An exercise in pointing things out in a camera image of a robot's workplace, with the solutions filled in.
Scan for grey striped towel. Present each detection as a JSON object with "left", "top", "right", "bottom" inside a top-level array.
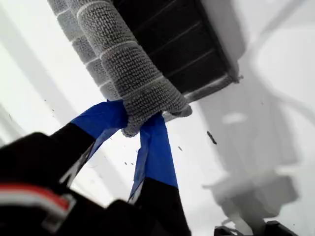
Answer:
[{"left": 46, "top": 0, "right": 245, "bottom": 138}]

